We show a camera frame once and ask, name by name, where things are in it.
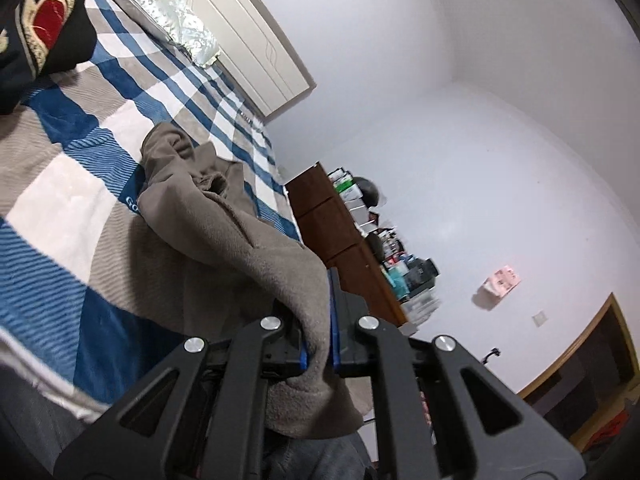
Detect black baseball emblem jacket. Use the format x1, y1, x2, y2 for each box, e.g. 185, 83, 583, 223
1, 0, 96, 115

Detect blue white plaid blanket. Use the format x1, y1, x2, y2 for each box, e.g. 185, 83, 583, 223
1, 0, 298, 422

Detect brown wooden dresser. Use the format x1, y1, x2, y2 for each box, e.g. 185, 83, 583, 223
285, 164, 408, 327

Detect white wall socket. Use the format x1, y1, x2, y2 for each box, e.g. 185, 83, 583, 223
533, 311, 548, 327

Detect pink wall calendar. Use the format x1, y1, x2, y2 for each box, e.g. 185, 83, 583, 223
482, 266, 521, 301

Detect wooden door frame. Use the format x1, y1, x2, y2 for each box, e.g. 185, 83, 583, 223
520, 295, 639, 452

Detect pale green rear pillow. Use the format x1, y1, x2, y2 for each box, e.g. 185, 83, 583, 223
156, 0, 220, 68

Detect grey-brown fleece sweatpants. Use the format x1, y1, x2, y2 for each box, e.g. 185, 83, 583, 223
92, 121, 366, 440

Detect black helmet on dresser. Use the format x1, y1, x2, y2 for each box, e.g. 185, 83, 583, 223
354, 177, 386, 208

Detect white wooden headboard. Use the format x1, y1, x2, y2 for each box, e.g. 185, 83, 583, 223
184, 0, 316, 120

